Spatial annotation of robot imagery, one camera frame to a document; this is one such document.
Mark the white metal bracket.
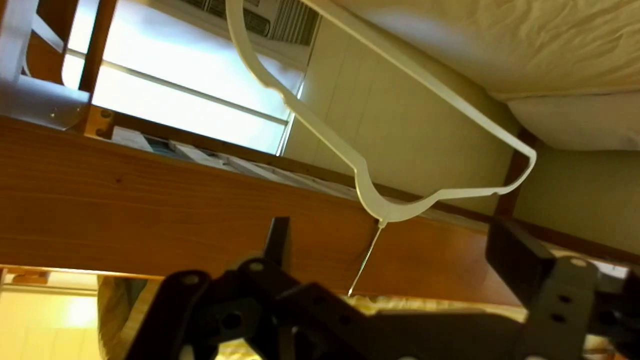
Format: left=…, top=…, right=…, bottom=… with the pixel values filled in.
left=0, top=0, right=91, bottom=133

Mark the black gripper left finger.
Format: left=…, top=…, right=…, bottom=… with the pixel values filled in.
left=124, top=214, right=298, bottom=360

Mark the brown wooden bunk bed frame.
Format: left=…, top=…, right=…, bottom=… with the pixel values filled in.
left=0, top=0, right=640, bottom=328

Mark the large white pillow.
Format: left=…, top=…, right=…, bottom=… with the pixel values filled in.
left=329, top=0, right=640, bottom=105

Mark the small white pillow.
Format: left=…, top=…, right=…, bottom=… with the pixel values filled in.
left=503, top=91, right=640, bottom=155

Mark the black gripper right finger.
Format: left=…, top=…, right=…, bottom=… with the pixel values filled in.
left=484, top=214, right=601, bottom=360

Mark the narrow window beside bed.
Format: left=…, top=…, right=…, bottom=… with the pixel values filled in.
left=60, top=0, right=318, bottom=158

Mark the window air conditioner unit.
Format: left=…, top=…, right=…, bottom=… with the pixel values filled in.
left=177, top=0, right=324, bottom=50

